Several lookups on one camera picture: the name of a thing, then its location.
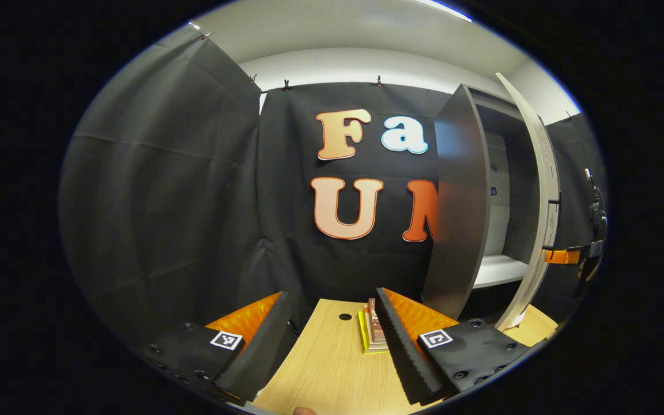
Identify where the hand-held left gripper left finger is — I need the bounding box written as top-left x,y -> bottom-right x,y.
135,291 -> 299,407

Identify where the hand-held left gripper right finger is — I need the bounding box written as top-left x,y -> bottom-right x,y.
375,287 -> 534,407

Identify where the black door handle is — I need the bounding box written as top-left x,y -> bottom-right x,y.
544,196 -> 562,252

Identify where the dark grey cabinet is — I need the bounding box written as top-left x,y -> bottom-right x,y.
421,84 -> 543,321

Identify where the white cabinet shelf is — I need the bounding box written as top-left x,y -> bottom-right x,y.
473,254 -> 530,289

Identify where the black backdrop cloth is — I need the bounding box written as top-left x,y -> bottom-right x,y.
58,26 -> 609,352

